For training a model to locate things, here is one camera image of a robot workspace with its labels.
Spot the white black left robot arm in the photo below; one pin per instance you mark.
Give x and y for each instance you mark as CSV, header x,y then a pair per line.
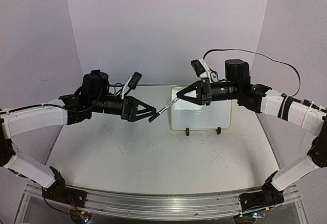
x,y
20,120

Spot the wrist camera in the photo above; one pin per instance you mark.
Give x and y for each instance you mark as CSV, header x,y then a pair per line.
x,y
131,84
202,70

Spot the black whiteboard stand clip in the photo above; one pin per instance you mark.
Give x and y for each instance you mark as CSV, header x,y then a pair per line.
x,y
187,131
218,131

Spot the right green circuit board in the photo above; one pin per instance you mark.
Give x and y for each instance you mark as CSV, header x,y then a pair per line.
x,y
260,213

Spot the black whiteboard marker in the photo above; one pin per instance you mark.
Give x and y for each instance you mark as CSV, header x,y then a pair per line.
x,y
161,111

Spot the left green circuit board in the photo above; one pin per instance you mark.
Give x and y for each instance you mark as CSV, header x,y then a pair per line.
x,y
80,217

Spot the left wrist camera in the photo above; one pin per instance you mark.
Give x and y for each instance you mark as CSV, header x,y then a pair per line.
x,y
131,84

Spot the green circuit board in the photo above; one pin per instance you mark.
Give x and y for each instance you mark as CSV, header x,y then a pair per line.
x,y
80,217
260,213

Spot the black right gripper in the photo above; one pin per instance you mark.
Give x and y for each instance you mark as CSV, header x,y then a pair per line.
x,y
198,86

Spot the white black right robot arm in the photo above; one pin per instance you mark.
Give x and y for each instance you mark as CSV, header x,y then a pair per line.
x,y
263,99

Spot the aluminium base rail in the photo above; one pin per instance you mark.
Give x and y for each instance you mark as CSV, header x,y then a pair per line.
x,y
182,206

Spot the yellow framed small whiteboard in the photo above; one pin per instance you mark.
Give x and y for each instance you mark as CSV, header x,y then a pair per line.
x,y
195,117

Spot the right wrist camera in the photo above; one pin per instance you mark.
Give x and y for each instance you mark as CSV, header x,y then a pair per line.
x,y
202,70

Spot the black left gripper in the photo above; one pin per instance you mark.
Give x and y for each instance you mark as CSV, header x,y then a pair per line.
x,y
149,107

